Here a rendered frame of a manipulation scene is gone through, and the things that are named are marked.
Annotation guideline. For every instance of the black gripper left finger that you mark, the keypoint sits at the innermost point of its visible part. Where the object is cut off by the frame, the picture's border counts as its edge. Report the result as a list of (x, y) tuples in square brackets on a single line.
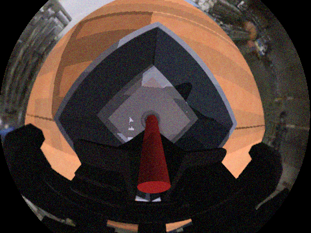
[(123, 159)]

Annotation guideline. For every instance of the red peg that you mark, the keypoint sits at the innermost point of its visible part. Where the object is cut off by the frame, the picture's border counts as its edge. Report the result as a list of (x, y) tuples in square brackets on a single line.
[(153, 172)]

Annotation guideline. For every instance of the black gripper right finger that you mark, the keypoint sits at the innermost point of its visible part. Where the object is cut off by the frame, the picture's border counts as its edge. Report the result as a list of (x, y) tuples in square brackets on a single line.
[(178, 160)]

